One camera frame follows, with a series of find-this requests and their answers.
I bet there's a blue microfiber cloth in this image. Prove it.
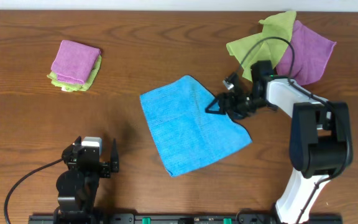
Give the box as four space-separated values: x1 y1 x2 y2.
140 75 252 177

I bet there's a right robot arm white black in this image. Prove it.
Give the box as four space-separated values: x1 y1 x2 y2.
205 60 353 223

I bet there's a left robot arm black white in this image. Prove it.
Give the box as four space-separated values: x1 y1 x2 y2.
53 137 119 223

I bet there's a folded green cloth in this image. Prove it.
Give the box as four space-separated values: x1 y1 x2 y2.
47 55 102 92

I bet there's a loose green microfiber cloth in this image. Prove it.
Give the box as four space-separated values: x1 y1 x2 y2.
226 11 296 81

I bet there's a loose purple microfiber cloth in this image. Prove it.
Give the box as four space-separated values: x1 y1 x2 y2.
275 20 336 86

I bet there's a folded purple cloth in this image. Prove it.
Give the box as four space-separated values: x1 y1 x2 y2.
51 40 101 85

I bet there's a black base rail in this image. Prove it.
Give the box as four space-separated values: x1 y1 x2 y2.
28 212 344 224

